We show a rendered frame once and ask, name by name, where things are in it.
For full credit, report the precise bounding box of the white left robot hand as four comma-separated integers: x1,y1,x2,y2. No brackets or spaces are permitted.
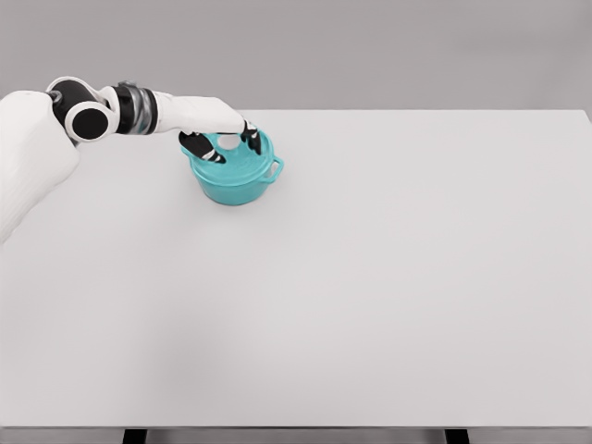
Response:
171,94,264,166

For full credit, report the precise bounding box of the teal pot lid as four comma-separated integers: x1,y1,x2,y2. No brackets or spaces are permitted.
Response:
180,129,278,188

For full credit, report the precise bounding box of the teal pot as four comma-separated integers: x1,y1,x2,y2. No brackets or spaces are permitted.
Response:
179,129,285,205

